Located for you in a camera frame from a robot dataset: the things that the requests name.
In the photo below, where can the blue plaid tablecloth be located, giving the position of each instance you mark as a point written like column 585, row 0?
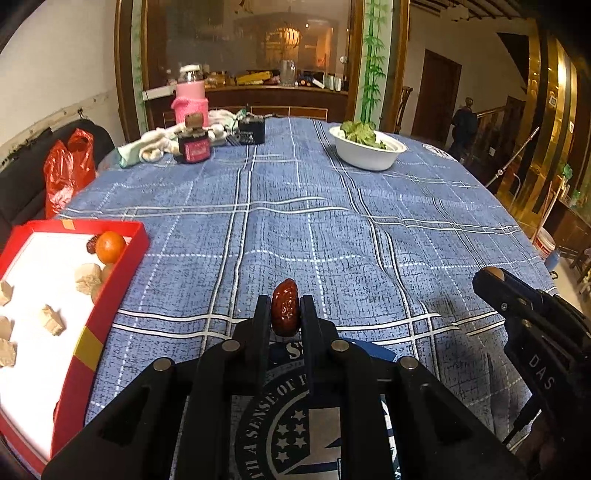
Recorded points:
column 323, row 221

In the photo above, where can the red date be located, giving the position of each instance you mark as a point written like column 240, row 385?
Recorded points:
column 92, row 244
column 286, row 307

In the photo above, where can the black sofa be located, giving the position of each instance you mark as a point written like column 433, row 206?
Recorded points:
column 23, row 184

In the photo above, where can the small brown block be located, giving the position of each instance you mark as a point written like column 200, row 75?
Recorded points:
column 194, row 121

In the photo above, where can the white bowl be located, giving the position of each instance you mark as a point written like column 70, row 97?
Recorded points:
column 367, row 157

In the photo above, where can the yellow box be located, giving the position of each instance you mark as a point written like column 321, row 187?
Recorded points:
column 256, row 78

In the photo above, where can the brown wooden door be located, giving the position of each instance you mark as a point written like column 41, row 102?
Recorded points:
column 436, row 97

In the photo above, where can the green lettuce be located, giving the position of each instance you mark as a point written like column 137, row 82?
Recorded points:
column 362, row 134

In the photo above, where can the white crumpled cloth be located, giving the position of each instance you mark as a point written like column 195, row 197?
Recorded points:
column 221, row 124

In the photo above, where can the bamboo painted panel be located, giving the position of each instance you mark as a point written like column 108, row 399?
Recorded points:
column 375, row 64

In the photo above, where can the pale sugarcane chunk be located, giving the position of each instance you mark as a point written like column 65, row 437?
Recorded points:
column 4, row 327
column 51, row 320
column 5, row 293
column 7, row 352
column 87, row 278

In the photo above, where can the brown longan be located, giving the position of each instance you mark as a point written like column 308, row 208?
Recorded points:
column 107, row 274

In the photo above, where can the white bucket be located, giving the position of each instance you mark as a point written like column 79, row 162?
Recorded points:
column 547, row 247

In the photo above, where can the white and mint cloth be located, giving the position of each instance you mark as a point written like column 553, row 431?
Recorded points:
column 147, row 147

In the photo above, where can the bottle with pink knit sleeve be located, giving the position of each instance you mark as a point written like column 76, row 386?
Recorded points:
column 190, row 99

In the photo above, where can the golden pillar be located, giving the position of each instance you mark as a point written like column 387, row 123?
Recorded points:
column 540, row 115

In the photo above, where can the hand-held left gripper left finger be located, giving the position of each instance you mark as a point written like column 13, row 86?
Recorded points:
column 263, row 327

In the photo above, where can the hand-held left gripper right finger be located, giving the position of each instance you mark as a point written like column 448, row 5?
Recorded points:
column 308, row 327

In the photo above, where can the large orange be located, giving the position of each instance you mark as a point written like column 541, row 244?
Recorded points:
column 111, row 247

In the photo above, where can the wooden chair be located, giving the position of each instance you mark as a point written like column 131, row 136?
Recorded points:
column 402, row 110

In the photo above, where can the red cardboard box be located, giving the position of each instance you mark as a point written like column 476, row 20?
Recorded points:
column 37, row 258

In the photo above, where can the dark jar with red label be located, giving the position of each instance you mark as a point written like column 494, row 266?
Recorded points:
column 194, row 147

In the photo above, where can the red plastic bag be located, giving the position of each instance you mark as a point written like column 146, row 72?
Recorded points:
column 67, row 175

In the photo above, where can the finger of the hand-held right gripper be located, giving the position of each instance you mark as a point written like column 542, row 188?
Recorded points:
column 503, row 290

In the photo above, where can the metal mop pole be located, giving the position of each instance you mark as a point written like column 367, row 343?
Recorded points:
column 517, row 151

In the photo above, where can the black jar with white label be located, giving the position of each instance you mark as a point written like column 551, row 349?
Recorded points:
column 252, row 131

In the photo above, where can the wooden glass partition cabinet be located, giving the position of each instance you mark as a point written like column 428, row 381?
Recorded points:
column 231, row 41

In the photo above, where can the clear plastic pitcher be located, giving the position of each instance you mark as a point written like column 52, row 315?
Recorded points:
column 288, row 73

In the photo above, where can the green packet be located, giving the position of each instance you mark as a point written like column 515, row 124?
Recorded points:
column 241, row 113

